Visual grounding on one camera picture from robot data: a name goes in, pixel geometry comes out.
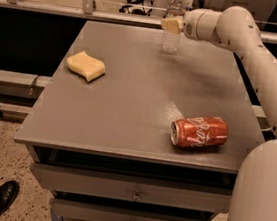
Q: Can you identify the grey drawer cabinet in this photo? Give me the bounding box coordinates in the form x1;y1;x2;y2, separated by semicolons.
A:
15;21;263;221

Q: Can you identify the black office chair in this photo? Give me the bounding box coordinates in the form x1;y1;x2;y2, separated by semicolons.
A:
119;0;153;16

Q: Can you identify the yellow sponge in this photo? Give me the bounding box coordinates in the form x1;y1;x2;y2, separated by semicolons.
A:
66;51;106;82

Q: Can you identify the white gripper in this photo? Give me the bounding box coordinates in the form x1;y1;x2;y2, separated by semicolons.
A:
160;8;221;43

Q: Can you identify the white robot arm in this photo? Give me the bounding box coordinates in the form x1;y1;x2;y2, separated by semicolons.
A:
161;6;277;221

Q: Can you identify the metal railing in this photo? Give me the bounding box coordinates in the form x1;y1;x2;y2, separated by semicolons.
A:
0;0;277;45

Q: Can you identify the red coke can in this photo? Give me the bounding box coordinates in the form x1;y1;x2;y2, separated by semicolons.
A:
170;116;228;148

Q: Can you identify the grey top drawer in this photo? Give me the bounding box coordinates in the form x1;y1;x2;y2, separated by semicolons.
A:
31;163;231;213

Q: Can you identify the clear plastic water bottle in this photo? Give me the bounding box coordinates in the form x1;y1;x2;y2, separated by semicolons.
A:
162;0;187;54

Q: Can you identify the grey middle drawer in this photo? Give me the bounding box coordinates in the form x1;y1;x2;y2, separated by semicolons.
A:
48;198;218;221

